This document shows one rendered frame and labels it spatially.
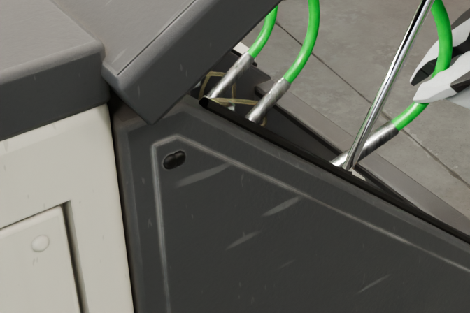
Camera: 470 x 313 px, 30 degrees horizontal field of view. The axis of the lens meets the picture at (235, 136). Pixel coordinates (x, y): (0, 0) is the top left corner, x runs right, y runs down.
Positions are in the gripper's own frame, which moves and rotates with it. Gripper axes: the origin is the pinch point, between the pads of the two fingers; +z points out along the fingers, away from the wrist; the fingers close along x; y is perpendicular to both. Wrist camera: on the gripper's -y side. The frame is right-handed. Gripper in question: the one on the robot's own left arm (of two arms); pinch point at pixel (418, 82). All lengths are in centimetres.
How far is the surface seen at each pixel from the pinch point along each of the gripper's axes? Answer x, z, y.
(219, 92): 15.4, 27.5, -4.3
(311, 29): 16.7, 12.3, -2.5
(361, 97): 154, 102, 123
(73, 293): -42, 0, -36
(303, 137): 23.3, 32.1, 16.5
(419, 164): 115, 85, 128
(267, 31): 21.5, 19.3, -3.4
